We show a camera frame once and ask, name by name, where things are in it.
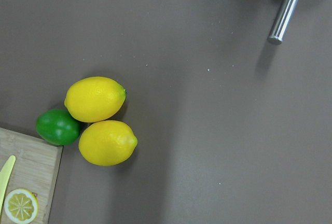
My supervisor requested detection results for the wooden cutting board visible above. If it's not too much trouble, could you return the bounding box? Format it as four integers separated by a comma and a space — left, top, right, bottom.
1, 128, 63, 223

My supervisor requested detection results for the yellow lemon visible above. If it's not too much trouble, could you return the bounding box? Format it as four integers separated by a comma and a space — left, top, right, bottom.
78, 120, 138, 166
64, 76, 126, 122

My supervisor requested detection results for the yellow lemon upper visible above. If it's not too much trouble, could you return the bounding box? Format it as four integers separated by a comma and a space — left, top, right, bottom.
64, 76, 126, 122

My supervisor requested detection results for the lemon half upper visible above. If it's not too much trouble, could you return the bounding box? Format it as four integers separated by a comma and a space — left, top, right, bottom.
4, 188, 39, 224

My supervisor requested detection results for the yellow lemon lower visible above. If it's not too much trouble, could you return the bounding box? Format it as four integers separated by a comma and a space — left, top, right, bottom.
78, 120, 138, 166

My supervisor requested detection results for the green lime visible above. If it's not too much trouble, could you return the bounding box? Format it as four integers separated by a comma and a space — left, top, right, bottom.
35, 109, 81, 146

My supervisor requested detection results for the steel ice scoop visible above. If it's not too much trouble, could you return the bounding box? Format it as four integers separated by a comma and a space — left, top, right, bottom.
267, 0, 299, 45

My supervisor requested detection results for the yellow plastic knife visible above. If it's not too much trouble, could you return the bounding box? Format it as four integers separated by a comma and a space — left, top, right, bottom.
0, 155, 16, 207

